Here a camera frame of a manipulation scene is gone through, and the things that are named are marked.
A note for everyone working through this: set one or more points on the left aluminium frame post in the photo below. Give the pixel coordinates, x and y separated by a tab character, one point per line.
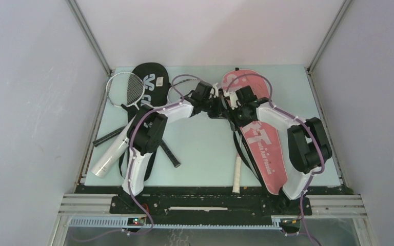
89	35

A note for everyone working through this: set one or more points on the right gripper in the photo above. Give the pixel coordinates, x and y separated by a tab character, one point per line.
233	114

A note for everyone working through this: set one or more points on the aluminium frame post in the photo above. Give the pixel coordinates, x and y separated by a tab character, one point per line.
329	34
89	35

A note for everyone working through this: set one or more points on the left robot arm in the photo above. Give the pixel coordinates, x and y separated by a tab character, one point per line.
147	131

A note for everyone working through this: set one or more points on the black racket bag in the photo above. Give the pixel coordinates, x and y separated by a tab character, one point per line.
156	82

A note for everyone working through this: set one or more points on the pink sport racket bag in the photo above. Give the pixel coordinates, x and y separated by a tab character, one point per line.
261	140

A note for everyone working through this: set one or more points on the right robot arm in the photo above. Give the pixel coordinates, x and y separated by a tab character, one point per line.
308	145

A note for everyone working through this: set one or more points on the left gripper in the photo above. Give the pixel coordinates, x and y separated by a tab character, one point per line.
219	111

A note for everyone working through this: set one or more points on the right aluminium frame post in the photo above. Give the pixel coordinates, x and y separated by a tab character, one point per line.
329	34

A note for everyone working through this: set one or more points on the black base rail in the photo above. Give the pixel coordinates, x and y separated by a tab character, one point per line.
203	206

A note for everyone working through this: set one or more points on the white racket under pink bag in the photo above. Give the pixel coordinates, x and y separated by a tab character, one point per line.
183	81

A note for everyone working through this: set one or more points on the white shuttlecock tube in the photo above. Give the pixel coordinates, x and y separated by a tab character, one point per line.
114	152

